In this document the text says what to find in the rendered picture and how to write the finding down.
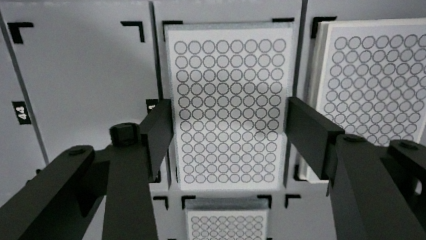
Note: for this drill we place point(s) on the grey deck plate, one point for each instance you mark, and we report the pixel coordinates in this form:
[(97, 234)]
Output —
[(422, 139)]

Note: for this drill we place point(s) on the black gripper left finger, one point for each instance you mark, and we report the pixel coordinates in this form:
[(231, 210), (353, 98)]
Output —
[(49, 207)]

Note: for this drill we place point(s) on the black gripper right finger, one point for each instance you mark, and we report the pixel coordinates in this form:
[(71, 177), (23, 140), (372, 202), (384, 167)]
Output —
[(366, 201)]

